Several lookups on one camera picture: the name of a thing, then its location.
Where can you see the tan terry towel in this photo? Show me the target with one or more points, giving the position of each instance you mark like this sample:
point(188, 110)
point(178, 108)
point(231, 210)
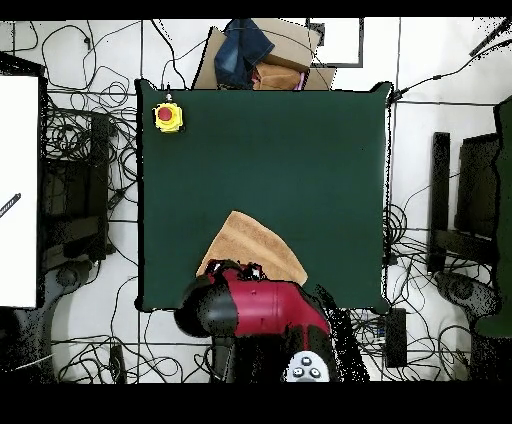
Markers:
point(252, 244)

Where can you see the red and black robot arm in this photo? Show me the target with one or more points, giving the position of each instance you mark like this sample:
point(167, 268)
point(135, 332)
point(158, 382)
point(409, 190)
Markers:
point(272, 304)

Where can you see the black flat bar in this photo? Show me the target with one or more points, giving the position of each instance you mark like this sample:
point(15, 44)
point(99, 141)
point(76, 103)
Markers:
point(440, 180)

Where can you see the dark green tablecloth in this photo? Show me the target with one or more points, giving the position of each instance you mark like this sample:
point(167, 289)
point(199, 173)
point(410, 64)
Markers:
point(260, 160)

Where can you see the yellow emergency stop button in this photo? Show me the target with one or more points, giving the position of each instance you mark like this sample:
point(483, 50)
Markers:
point(168, 118)

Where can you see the black power box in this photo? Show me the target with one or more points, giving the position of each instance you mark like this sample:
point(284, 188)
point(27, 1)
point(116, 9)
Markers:
point(396, 340)

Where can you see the black equipment rack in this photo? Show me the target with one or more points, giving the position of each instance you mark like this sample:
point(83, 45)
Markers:
point(76, 192)

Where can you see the brown folded cloth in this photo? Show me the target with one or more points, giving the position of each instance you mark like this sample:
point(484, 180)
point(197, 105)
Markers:
point(276, 78)

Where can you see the pink cloth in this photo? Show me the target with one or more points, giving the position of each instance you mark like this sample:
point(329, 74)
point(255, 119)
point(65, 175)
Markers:
point(300, 82)

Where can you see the blue denim jeans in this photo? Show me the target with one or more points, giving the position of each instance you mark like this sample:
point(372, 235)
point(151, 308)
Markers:
point(240, 52)

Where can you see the brown cardboard box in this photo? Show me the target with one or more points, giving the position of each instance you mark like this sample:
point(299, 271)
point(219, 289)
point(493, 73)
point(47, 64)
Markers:
point(292, 44)

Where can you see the white table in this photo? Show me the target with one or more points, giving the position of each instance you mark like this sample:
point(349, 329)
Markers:
point(20, 160)

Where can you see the black stand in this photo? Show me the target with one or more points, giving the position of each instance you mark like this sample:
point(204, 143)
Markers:
point(476, 180)

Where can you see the black rod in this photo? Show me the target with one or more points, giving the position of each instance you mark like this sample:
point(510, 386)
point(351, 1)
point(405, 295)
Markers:
point(490, 38)

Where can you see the black pedestal foot with knob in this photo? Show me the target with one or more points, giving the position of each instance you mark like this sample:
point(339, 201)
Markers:
point(222, 360)

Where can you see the black square frame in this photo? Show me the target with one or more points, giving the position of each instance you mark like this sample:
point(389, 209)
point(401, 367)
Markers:
point(340, 64)

